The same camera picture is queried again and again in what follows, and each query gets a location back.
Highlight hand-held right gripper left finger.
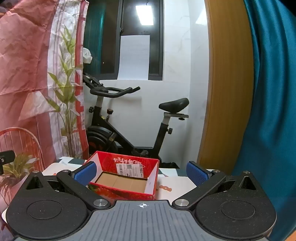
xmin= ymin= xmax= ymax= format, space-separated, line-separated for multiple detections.
xmin=16 ymin=161 xmax=112 ymax=211

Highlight white plastic bag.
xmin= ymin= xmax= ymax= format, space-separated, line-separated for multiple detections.
xmin=83 ymin=47 xmax=93 ymax=64

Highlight black exercise bike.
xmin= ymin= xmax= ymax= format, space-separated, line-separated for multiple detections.
xmin=82 ymin=72 xmax=189 ymax=169

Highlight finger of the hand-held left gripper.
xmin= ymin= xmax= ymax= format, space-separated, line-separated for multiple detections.
xmin=0 ymin=150 xmax=15 ymax=175

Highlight dark framed window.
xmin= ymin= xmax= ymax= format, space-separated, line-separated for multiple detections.
xmin=102 ymin=0 xmax=164 ymax=81

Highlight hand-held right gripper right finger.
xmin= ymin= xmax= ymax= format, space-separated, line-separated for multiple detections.
xmin=171 ymin=161 xmax=269 ymax=210

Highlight pink leaf printed curtain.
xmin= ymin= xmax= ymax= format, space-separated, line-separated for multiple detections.
xmin=0 ymin=0 xmax=90 ymax=209

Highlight white paper sheet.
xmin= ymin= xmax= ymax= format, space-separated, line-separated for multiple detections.
xmin=118 ymin=35 xmax=151 ymax=80

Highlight teal curtain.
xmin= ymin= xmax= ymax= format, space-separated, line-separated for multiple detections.
xmin=231 ymin=0 xmax=296 ymax=241
xmin=84 ymin=0 xmax=103 ymax=78

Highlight red cardboard box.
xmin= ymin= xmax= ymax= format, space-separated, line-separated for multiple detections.
xmin=84 ymin=151 xmax=160 ymax=201

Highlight wooden door frame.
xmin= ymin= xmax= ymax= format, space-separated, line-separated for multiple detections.
xmin=197 ymin=0 xmax=259 ymax=176

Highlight white popsicle printed mat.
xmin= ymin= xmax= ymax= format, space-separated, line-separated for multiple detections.
xmin=1 ymin=162 xmax=197 ymax=229

